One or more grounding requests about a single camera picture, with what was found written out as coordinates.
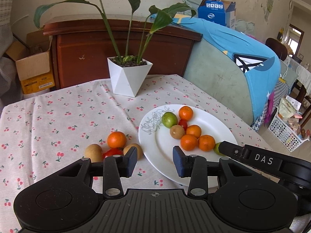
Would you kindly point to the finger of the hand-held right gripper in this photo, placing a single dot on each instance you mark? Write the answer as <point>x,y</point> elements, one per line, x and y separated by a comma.
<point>233,150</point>

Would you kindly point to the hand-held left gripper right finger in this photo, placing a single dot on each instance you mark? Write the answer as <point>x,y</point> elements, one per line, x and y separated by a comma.
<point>178,162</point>

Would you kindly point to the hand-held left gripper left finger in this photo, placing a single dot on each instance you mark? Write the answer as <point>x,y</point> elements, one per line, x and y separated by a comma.
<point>131,161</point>

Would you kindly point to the brown round fruit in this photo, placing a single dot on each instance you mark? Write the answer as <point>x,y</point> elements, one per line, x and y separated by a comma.
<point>139,150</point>
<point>93,153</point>
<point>177,132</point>

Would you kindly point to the green round fruit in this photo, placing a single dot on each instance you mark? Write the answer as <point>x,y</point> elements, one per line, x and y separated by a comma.
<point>169,120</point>
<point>217,148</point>

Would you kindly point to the red cherry tomato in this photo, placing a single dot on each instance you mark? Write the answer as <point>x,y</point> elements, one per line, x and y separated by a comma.
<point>112,152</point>
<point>183,124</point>

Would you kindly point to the orange mandarin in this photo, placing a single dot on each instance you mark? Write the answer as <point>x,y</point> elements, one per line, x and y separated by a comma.
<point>116,139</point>
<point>185,113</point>
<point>188,142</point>
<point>193,131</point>
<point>206,142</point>

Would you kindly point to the white plate with grey drawing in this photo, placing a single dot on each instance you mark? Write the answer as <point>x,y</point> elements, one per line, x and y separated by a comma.
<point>211,126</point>

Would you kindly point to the white perforated basket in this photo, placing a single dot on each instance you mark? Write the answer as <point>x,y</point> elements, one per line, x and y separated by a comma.
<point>279,128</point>

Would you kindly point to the magenta cloth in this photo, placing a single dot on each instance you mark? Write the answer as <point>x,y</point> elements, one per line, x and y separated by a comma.
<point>269,104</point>

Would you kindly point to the grey-green sofa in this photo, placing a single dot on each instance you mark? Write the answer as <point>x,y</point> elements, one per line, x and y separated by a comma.
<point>213,77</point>

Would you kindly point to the white faceted plant pot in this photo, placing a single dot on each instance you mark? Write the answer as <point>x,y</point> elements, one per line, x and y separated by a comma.
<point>126,80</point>

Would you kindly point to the cherry print tablecloth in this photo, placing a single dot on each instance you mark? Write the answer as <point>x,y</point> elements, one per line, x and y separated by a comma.
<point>60,106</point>

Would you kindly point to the dark wooden chair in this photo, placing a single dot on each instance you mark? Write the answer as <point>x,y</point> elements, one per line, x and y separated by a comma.
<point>275,47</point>

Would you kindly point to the blue printed cloth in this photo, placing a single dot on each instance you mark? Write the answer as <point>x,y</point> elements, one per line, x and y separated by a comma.
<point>218,34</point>

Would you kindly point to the dark wooden cabinet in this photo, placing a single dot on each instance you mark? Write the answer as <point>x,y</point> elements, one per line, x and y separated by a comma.
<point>80,48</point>

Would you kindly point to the open cardboard box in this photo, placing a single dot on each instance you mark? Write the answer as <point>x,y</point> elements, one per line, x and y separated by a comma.
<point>34,65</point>

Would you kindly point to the blue carton box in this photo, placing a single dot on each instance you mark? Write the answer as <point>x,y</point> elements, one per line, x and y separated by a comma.
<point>211,12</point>

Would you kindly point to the pink checked cloth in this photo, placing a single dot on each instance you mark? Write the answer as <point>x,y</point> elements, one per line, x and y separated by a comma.
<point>6,77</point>

